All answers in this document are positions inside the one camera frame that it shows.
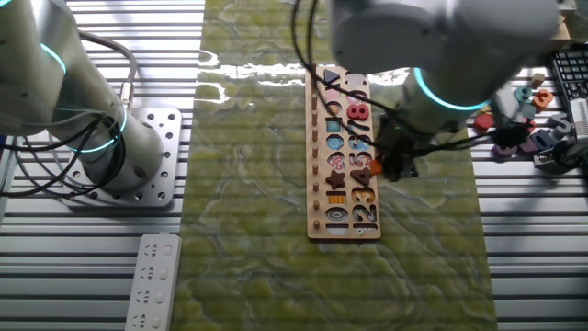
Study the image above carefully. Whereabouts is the silver finned depth camera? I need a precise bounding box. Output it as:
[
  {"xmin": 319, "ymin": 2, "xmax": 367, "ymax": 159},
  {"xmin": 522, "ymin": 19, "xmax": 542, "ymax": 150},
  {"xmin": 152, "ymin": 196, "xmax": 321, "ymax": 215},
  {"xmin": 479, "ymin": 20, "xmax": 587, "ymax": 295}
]
[{"xmin": 568, "ymin": 97, "xmax": 588, "ymax": 137}]

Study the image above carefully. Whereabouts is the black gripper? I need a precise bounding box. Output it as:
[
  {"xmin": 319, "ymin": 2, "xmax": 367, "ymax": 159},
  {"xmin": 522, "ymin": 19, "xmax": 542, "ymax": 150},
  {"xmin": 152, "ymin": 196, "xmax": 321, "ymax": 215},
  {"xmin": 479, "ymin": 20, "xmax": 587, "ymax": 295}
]
[{"xmin": 378, "ymin": 116, "xmax": 421, "ymax": 183}]

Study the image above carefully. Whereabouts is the black cable bundle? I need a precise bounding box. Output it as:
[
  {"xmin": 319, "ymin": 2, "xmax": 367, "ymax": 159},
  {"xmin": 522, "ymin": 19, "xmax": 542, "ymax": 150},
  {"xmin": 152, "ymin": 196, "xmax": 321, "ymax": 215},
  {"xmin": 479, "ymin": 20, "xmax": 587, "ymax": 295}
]
[{"xmin": 0, "ymin": 105, "xmax": 130, "ymax": 200}]

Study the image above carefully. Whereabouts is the red number eight piece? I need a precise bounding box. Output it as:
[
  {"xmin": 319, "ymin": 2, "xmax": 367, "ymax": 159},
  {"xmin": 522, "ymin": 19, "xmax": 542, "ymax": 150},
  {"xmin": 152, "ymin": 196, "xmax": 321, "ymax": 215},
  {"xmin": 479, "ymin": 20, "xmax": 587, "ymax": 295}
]
[{"xmin": 346, "ymin": 103, "xmax": 370, "ymax": 121}]

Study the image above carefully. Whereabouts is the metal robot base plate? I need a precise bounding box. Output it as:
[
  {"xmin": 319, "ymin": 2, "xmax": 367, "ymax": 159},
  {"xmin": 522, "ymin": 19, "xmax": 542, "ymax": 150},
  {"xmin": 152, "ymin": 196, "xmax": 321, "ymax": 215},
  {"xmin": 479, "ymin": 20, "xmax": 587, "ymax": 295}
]
[{"xmin": 61, "ymin": 108, "xmax": 184, "ymax": 209}]

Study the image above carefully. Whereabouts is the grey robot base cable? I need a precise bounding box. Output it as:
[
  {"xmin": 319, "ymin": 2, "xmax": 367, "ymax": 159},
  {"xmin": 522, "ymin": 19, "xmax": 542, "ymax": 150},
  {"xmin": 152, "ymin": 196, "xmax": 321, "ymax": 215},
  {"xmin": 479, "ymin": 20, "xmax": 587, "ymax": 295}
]
[{"xmin": 75, "ymin": 29, "xmax": 139, "ymax": 111}]

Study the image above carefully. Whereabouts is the brown number four piece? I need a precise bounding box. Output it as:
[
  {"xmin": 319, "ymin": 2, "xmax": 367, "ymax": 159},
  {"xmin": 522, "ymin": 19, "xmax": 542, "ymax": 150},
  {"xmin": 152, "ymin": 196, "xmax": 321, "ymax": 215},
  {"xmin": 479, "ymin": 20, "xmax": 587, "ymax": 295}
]
[{"xmin": 349, "ymin": 167, "xmax": 374, "ymax": 187}]

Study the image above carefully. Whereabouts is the white power strip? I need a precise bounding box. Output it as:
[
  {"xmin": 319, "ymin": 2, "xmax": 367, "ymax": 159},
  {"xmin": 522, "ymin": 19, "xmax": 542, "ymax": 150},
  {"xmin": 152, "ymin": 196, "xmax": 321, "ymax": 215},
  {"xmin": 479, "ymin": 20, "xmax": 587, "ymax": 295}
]
[{"xmin": 124, "ymin": 233, "xmax": 183, "ymax": 331}]

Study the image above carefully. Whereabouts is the wooden shape puzzle board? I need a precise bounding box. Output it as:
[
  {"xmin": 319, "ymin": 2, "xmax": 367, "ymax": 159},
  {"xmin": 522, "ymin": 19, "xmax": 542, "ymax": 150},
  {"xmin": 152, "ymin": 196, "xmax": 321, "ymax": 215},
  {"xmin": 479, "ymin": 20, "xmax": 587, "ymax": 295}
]
[{"xmin": 305, "ymin": 65, "xmax": 382, "ymax": 241}]

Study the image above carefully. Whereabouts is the black keyboard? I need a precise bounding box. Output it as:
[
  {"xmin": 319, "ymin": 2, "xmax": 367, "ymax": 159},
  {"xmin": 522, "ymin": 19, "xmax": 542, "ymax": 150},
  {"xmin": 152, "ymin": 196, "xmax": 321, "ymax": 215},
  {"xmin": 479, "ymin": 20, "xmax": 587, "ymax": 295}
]
[{"xmin": 550, "ymin": 49, "xmax": 588, "ymax": 102}]

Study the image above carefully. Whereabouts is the red circle piece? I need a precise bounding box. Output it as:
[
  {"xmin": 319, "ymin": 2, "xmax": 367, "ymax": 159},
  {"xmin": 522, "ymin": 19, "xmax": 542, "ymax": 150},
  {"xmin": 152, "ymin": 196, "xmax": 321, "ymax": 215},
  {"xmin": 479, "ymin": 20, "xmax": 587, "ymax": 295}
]
[{"xmin": 473, "ymin": 112, "xmax": 494, "ymax": 132}]

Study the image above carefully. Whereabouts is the grey number five piece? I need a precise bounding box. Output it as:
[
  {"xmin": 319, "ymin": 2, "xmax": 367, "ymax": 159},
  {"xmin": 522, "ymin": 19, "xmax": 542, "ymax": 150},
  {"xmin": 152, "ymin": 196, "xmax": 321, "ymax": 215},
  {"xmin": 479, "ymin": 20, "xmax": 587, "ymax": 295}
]
[{"xmin": 546, "ymin": 112, "xmax": 573, "ymax": 139}]

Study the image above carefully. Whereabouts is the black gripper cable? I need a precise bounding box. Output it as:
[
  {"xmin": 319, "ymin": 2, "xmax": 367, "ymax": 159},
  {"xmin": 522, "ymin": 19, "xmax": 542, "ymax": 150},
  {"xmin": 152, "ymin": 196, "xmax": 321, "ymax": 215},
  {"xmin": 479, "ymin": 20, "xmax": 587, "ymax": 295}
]
[{"xmin": 290, "ymin": 0, "xmax": 506, "ymax": 155}]

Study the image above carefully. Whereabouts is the light wooden box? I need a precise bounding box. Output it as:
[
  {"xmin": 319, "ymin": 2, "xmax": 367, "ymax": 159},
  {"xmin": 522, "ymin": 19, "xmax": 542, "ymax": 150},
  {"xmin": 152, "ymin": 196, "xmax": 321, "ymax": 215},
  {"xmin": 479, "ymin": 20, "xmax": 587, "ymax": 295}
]
[{"xmin": 553, "ymin": 13, "xmax": 573, "ymax": 52}]

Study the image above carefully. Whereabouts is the green marble pattern mat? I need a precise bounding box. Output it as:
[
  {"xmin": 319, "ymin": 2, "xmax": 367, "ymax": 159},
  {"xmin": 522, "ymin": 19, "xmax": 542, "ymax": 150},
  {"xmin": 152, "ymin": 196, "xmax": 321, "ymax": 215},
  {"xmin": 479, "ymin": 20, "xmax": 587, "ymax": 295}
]
[{"xmin": 170, "ymin": 0, "xmax": 500, "ymax": 331}]

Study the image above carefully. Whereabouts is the brown star piece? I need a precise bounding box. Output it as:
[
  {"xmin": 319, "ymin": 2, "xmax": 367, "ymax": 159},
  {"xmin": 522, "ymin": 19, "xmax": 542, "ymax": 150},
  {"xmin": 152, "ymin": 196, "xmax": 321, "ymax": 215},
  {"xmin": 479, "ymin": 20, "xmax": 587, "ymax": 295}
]
[{"xmin": 324, "ymin": 169, "xmax": 347, "ymax": 190}]

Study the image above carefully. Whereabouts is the dark blue number zero piece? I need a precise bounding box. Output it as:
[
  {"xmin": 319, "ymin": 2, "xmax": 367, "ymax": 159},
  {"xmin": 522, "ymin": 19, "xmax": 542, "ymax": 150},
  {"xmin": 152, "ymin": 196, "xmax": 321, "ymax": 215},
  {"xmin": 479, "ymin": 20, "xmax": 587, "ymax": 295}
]
[{"xmin": 532, "ymin": 129, "xmax": 560, "ymax": 152}]

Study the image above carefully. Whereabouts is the orange number three piece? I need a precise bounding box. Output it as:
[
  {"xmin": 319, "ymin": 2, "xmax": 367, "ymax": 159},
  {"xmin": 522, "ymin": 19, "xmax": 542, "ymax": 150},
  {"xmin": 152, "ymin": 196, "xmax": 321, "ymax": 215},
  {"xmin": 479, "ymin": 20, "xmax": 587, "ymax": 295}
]
[{"xmin": 531, "ymin": 88, "xmax": 555, "ymax": 111}]

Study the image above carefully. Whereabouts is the purple square piece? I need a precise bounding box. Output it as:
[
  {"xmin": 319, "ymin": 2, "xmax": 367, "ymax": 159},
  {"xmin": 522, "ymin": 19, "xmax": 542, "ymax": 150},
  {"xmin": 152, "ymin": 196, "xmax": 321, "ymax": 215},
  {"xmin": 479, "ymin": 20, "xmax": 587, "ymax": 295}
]
[{"xmin": 517, "ymin": 137, "xmax": 539, "ymax": 155}]

